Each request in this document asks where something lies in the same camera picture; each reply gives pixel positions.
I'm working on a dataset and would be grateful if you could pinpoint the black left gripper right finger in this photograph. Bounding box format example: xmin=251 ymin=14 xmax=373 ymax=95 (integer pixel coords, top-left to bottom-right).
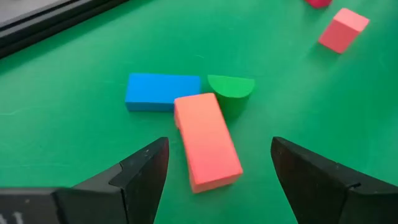
xmin=270 ymin=136 xmax=398 ymax=224

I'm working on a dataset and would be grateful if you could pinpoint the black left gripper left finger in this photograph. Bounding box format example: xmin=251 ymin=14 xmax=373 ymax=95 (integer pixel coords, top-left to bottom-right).
xmin=0 ymin=136 xmax=170 ymax=224

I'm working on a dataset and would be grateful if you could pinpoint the long red rectangular block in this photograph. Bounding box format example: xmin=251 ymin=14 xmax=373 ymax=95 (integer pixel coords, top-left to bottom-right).
xmin=173 ymin=92 xmax=244 ymax=194

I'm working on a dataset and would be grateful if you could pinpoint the blue rectangular block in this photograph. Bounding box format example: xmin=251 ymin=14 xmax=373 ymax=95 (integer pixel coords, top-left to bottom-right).
xmin=124 ymin=73 xmax=202 ymax=112

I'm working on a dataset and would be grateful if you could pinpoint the pink-red block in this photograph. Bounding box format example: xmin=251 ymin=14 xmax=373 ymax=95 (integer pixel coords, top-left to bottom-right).
xmin=318 ymin=7 xmax=371 ymax=55

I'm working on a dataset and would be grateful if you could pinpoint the green table mat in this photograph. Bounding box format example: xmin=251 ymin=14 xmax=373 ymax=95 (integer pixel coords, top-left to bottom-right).
xmin=0 ymin=0 xmax=398 ymax=224

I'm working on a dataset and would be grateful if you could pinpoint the green half-cylinder block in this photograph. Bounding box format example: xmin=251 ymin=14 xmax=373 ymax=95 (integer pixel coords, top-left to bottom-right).
xmin=207 ymin=74 xmax=256 ymax=118

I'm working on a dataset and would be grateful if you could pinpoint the black table frame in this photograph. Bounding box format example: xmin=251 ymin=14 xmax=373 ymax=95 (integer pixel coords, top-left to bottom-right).
xmin=0 ymin=0 xmax=130 ymax=60

